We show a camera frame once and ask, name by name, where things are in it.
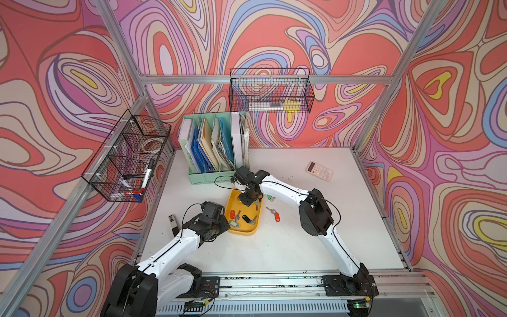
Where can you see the key with red tag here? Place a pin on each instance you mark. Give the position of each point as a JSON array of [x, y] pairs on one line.
[[275, 213], [235, 216]]

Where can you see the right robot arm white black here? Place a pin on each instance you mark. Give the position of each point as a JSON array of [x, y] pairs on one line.
[[315, 215]]

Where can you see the black wire basket wall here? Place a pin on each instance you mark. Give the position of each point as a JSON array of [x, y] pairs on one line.
[[263, 89], [117, 171]]

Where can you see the key with green white tag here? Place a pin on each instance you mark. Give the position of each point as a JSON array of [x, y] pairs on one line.
[[233, 224]]

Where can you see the yellow sticky note pad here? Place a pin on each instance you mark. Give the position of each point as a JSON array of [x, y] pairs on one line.
[[291, 106]]

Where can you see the green file organizer rack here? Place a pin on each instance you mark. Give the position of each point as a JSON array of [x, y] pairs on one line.
[[206, 142]]

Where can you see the black wire basket back wall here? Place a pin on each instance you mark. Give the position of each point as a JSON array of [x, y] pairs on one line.
[[263, 89]]

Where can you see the yellow plastic storage box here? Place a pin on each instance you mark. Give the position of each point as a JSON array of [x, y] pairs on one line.
[[250, 211]]

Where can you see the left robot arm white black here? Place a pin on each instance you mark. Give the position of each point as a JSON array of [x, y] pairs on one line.
[[140, 290]]

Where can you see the black white marker pen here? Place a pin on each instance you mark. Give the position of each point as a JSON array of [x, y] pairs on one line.
[[148, 174]]

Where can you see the white binder in rack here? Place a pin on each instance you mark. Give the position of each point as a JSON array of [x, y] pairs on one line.
[[237, 140]]

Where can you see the key with black tag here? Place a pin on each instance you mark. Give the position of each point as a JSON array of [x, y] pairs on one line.
[[250, 221]]

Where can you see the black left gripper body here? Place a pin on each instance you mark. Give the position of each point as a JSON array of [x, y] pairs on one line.
[[220, 225]]

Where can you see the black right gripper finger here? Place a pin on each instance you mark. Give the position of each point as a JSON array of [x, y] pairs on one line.
[[255, 198], [244, 198]]

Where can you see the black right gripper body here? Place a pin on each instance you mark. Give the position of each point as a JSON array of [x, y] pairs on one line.
[[246, 189]]

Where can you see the pink calculator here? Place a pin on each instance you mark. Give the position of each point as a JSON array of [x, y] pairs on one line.
[[319, 171]]

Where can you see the black wire basket left wall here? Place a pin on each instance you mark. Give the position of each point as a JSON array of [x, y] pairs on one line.
[[117, 171]]

